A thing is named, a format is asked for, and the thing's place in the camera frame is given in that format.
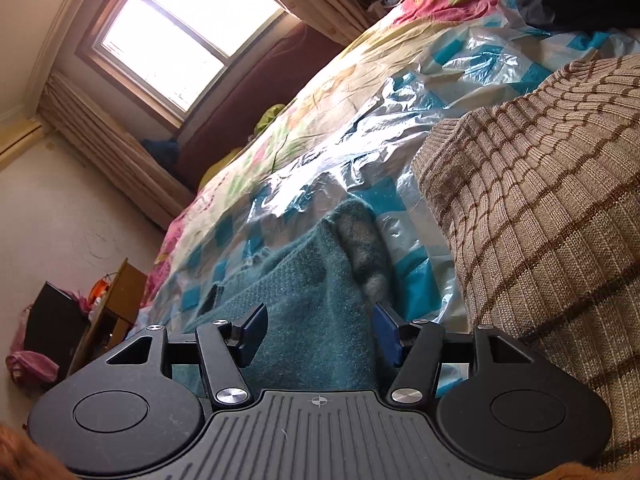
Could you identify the yellow pillow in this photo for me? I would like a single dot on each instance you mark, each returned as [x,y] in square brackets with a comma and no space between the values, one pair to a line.
[217,167]

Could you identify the brown striped ribbed sweater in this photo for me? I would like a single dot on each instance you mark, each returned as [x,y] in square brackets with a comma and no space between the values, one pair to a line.
[540,210]

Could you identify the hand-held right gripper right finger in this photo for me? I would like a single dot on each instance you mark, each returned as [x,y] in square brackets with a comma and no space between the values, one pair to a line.
[386,334]

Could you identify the brown fuzzy clothing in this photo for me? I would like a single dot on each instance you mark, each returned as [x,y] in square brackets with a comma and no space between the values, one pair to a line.
[20,455]

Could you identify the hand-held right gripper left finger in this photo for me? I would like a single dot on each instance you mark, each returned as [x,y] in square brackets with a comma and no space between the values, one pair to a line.
[254,334]

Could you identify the floral bed quilt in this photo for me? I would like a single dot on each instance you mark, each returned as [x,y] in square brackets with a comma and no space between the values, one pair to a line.
[310,95]

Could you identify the black box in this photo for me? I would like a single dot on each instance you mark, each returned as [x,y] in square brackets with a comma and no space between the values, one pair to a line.
[55,320]

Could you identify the orange item on desk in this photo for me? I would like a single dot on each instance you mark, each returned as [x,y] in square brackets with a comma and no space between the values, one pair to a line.
[100,290]

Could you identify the window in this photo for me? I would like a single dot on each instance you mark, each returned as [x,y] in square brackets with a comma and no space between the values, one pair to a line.
[175,25]

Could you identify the pink plastic bag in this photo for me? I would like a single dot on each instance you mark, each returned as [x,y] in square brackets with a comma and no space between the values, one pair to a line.
[32,366]

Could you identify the dark red sofa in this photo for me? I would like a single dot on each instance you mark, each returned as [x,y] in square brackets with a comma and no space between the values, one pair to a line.
[240,100]

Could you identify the teal knitted sweater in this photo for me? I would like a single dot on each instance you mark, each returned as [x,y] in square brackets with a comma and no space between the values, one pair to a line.
[310,300]

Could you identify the wooden desk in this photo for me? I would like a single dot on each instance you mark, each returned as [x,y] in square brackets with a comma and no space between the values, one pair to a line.
[125,290]

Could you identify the blue cloth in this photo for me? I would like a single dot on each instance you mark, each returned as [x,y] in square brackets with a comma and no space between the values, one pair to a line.
[162,152]

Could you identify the green pillow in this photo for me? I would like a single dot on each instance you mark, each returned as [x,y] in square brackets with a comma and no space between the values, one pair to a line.
[269,117]

